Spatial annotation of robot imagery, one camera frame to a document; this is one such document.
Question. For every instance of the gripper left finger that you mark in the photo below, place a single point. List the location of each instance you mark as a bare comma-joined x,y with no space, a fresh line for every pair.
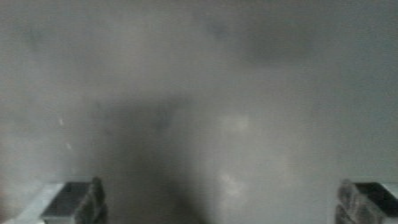
78,205

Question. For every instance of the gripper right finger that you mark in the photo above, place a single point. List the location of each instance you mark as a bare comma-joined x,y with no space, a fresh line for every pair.
366,203

